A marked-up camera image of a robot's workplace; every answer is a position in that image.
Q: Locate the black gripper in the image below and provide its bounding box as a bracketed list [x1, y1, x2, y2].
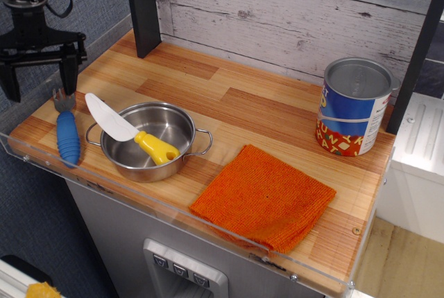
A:
[0, 1, 87, 103]

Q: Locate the white plastic appliance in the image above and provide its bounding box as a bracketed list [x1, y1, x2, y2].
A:
[376, 93, 443, 243]

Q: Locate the ice dispenser button panel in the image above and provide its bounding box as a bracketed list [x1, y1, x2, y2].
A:
[143, 238, 229, 297]

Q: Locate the black left vertical post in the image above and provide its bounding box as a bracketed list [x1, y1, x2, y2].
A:
[129, 0, 162, 58]

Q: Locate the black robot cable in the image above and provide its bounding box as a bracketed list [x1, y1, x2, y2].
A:
[44, 0, 74, 19]

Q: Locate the blue handled metal fork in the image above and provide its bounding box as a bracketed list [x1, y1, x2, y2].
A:
[52, 89, 80, 168]

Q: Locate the black right vertical post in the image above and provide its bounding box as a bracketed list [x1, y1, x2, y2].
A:
[386, 0, 443, 134]

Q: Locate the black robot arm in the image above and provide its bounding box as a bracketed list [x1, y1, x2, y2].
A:
[1, 0, 87, 102]

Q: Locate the small steel pot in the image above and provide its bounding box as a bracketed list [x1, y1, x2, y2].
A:
[85, 101, 213, 184]

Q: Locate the white yellow toy knife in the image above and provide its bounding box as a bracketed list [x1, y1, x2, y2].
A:
[85, 93, 180, 166]

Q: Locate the yellow orange object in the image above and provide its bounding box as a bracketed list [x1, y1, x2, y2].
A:
[25, 282, 62, 298]

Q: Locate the orange knitted cloth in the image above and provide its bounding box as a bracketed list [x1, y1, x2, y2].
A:
[189, 145, 336, 253]

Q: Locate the black vertical post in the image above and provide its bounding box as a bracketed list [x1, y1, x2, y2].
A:
[386, 0, 443, 134]
[129, 0, 162, 58]

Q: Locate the clear acrylic guard rail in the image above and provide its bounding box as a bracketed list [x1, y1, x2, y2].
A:
[0, 13, 393, 295]

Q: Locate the blue soup can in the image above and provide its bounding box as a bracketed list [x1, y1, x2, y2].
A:
[315, 57, 400, 157]

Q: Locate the silver toy fridge cabinet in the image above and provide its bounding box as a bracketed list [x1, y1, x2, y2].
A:
[67, 181, 322, 297]

